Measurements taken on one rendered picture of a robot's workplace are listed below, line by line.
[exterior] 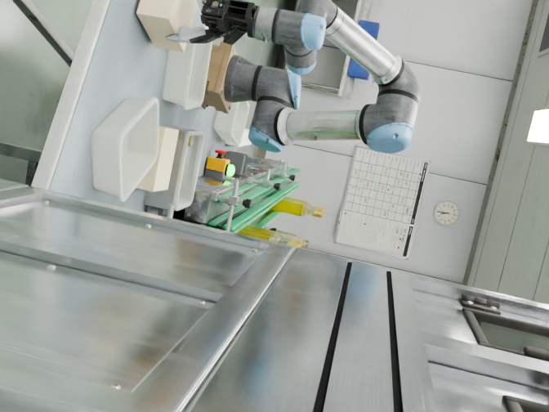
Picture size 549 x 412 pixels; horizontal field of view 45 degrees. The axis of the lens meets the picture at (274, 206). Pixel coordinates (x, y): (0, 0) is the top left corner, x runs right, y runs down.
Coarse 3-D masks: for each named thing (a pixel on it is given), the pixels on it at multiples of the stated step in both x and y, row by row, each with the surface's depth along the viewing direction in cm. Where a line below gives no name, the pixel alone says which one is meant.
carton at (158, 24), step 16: (144, 0) 146; (160, 0) 146; (176, 0) 147; (192, 0) 158; (144, 16) 147; (160, 16) 145; (176, 16) 150; (192, 16) 161; (160, 32) 152; (176, 32) 152; (176, 48) 159
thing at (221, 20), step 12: (216, 0) 148; (228, 0) 146; (204, 12) 146; (216, 12) 145; (228, 12) 146; (240, 12) 146; (252, 12) 147; (204, 24) 149; (216, 24) 148; (228, 24) 150; (240, 24) 149; (252, 24) 146; (252, 36) 149
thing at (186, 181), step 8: (200, 136) 194; (184, 144) 179; (200, 144) 195; (184, 152) 179; (192, 152) 195; (200, 152) 195; (184, 160) 180; (192, 160) 196; (192, 168) 196; (184, 176) 197; (192, 176) 196; (176, 184) 182; (184, 184) 197; (192, 184) 197; (176, 192) 181; (184, 192) 197; (192, 192) 197; (176, 200) 181; (184, 200) 195; (192, 200) 197; (176, 208) 183
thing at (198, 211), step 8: (200, 192) 200; (208, 192) 202; (200, 200) 200; (208, 200) 200; (192, 208) 200; (200, 208) 200; (208, 208) 201; (184, 216) 202; (192, 216) 201; (200, 216) 200
